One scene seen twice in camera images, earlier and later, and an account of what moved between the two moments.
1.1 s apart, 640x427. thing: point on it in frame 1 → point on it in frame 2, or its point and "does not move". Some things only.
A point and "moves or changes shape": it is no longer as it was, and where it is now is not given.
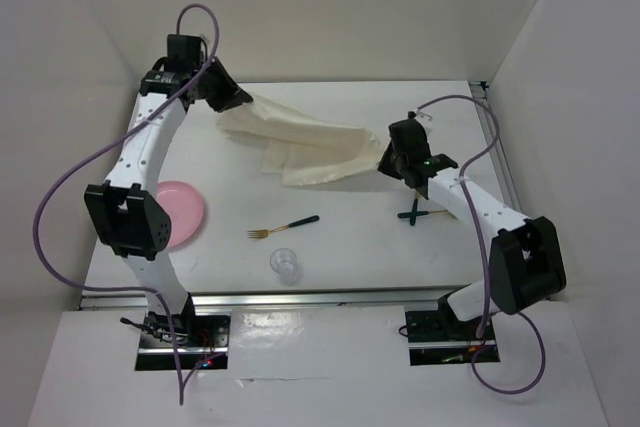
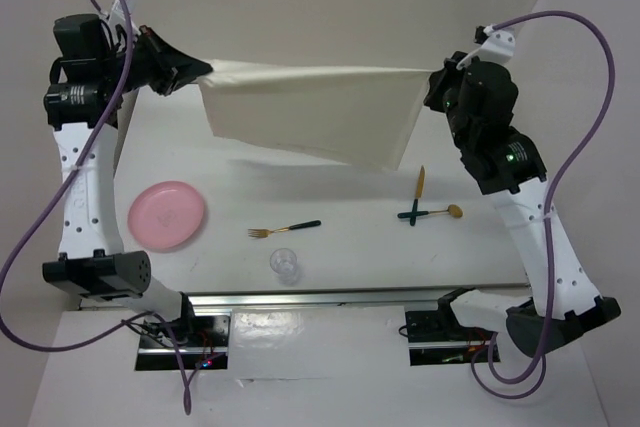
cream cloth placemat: (301, 149) moves or changes shape
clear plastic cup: (283, 261) does not move
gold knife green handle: (414, 211) does not move
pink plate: (183, 205) does not move
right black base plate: (437, 337) does not move
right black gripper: (386, 167) → (441, 78)
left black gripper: (230, 96) → (184, 67)
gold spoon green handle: (420, 213) does not move
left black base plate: (200, 337) does not move
